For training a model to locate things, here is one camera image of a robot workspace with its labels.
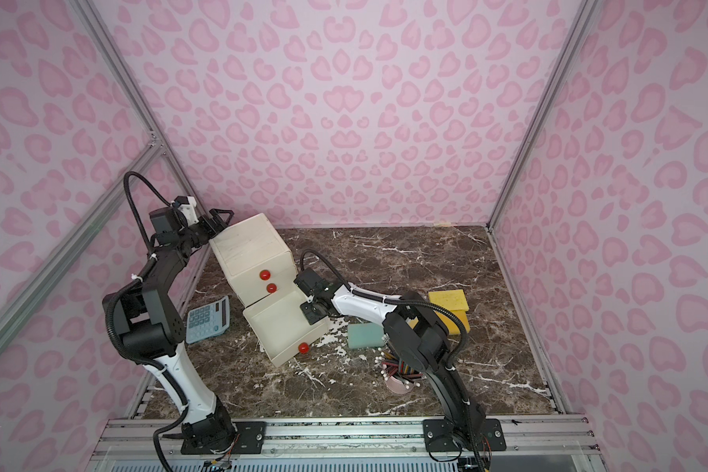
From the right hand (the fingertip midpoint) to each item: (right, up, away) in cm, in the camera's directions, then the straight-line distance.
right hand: (315, 309), depth 94 cm
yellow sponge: (+45, +2, +4) cm, 45 cm away
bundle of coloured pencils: (+23, -11, -17) cm, 31 cm away
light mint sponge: (+16, -7, -3) cm, 18 cm away
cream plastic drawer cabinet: (-16, +16, -11) cm, 25 cm away
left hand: (-28, +30, 0) cm, 41 cm away
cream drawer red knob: (-12, +7, -5) cm, 15 cm away
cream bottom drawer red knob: (-2, -9, -10) cm, 13 cm away
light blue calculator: (-34, -3, -1) cm, 34 cm away
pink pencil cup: (+25, -19, -12) cm, 34 cm away
